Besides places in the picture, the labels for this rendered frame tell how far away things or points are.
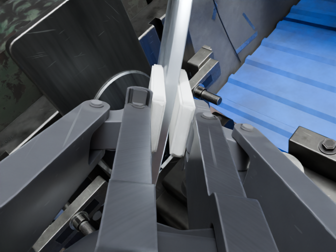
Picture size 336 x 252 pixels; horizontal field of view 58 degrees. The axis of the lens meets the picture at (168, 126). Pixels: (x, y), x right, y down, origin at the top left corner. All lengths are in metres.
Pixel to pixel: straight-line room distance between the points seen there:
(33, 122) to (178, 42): 0.35
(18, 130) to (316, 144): 0.40
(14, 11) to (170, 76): 0.43
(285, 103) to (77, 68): 1.74
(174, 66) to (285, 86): 1.96
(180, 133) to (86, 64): 0.25
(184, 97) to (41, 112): 0.36
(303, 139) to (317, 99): 1.68
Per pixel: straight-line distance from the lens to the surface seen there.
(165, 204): 0.39
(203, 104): 0.17
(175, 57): 0.17
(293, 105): 2.00
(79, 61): 0.37
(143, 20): 0.56
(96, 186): 0.53
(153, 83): 0.17
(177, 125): 0.15
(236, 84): 2.16
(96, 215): 0.65
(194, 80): 0.60
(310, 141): 0.37
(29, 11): 0.55
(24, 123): 0.50
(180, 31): 0.17
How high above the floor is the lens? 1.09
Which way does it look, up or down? 35 degrees down
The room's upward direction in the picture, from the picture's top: 120 degrees clockwise
